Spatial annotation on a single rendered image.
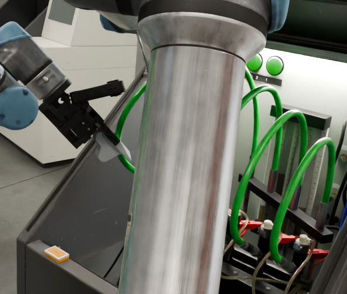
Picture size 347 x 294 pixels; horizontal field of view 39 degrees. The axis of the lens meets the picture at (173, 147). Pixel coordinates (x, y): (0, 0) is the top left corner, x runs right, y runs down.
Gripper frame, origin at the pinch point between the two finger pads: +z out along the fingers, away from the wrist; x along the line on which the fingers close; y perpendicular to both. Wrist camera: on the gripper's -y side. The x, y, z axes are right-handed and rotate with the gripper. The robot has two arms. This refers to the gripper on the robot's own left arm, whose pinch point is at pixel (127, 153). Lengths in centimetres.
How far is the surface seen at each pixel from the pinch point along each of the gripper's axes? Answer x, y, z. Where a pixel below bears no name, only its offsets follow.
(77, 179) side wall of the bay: -18.3, 12.8, 0.5
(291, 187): 29.8, -15.1, 17.0
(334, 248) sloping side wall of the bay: 29.9, -14.1, 31.7
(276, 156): 0.7, -24.9, 24.7
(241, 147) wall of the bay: -20.8, -25.0, 25.7
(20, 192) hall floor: -258, 64, 28
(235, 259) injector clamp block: 4.7, -1.3, 34.1
